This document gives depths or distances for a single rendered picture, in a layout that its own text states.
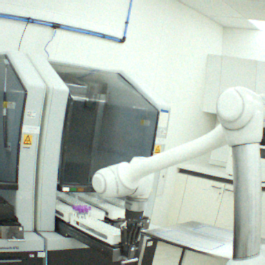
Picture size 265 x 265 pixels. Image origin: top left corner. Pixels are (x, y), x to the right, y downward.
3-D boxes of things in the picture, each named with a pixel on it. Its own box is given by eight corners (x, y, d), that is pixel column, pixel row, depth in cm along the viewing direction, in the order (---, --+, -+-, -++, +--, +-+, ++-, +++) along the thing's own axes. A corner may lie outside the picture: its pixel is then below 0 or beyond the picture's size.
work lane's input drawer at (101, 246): (30, 214, 202) (30, 199, 201) (48, 214, 212) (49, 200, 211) (119, 266, 152) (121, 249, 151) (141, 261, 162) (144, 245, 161)
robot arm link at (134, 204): (120, 194, 157) (118, 207, 157) (137, 199, 151) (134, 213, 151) (136, 192, 163) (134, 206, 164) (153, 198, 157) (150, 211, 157)
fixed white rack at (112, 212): (76, 205, 223) (77, 195, 223) (89, 205, 230) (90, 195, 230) (111, 221, 202) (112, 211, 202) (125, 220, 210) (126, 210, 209)
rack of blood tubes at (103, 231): (69, 226, 179) (70, 214, 178) (84, 225, 186) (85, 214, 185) (111, 247, 158) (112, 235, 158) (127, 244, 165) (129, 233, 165)
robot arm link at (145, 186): (134, 192, 164) (113, 194, 154) (140, 154, 164) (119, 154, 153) (156, 197, 158) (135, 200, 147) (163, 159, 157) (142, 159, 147)
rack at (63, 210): (36, 205, 200) (36, 194, 200) (50, 205, 208) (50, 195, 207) (67, 224, 180) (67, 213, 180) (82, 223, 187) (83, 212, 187)
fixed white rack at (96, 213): (56, 205, 212) (56, 195, 212) (70, 205, 219) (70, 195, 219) (89, 223, 191) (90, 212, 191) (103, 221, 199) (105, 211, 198)
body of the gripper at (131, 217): (135, 205, 163) (132, 225, 163) (120, 207, 157) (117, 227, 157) (148, 210, 158) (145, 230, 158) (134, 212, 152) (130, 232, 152)
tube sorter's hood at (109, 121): (14, 166, 215) (30, 59, 212) (88, 170, 259) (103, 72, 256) (61, 192, 180) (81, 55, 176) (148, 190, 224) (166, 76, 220)
